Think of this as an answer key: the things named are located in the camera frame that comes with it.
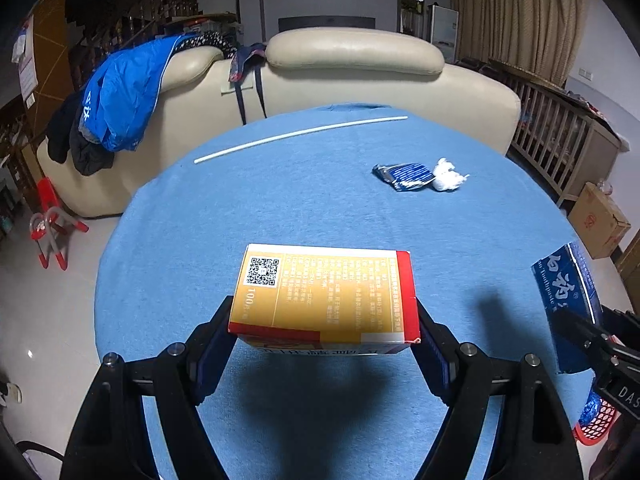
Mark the blue silver snack wrapper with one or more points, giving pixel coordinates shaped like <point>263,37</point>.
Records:
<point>405,175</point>

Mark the blue jacket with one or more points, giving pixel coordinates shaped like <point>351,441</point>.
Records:
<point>125,90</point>

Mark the white standing air conditioner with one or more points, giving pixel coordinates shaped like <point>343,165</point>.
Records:
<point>444,30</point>

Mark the dark jacket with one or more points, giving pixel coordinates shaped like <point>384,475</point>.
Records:
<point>90,155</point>

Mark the thin white stick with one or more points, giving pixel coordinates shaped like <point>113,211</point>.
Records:
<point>300,132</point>

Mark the orange cardboard box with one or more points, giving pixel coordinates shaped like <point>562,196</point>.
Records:
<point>320,290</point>

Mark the clear plastic bag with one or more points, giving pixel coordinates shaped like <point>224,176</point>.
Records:
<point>606,188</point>

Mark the blue cardboard box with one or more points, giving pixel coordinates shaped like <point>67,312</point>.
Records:
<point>565,280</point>

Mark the blue tablecloth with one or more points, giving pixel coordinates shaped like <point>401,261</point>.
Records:
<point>300,200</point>

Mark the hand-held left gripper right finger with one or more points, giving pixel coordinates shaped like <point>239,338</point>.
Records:
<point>435,360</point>

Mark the white crumpled tissue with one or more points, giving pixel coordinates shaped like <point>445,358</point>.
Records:
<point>446,177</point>

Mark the red plastic stool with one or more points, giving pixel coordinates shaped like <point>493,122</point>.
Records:
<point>47,195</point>

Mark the beige curtain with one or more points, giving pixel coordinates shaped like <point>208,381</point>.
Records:
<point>520,20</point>

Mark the brown cardboard box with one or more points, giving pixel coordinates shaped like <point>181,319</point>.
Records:
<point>595,220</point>

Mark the red plastic basket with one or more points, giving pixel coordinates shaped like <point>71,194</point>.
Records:
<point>607,422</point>

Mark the shiny blue foil wrapper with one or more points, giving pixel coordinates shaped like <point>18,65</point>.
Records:
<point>591,410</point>

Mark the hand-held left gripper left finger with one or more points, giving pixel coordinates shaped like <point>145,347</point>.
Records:
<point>210,360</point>

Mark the dark patterned cloth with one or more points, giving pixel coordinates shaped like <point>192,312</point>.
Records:
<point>210,40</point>

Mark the cream leather sofa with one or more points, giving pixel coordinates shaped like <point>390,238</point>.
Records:
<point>350,55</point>

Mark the black television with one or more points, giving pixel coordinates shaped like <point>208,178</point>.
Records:
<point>325,23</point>

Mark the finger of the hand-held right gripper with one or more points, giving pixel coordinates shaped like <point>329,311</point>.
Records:
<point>577,332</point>
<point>622,321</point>

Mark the wooden crib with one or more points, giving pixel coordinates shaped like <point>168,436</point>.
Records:
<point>565,145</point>

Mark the wall poster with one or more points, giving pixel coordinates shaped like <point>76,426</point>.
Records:
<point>27,67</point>

